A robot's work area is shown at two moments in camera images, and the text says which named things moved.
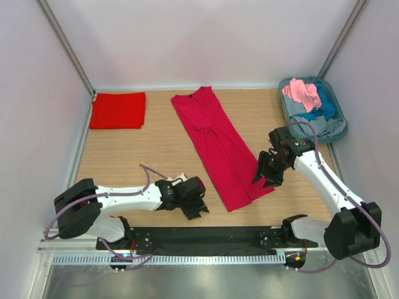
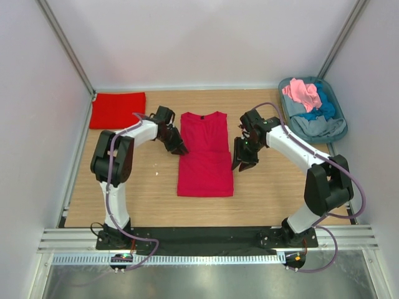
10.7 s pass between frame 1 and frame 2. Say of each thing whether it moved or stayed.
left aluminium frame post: stayed
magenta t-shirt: moved
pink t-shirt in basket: stayed
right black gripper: moved
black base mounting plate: stayed
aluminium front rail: stayed
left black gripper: moved
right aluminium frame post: stayed
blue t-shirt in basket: stayed
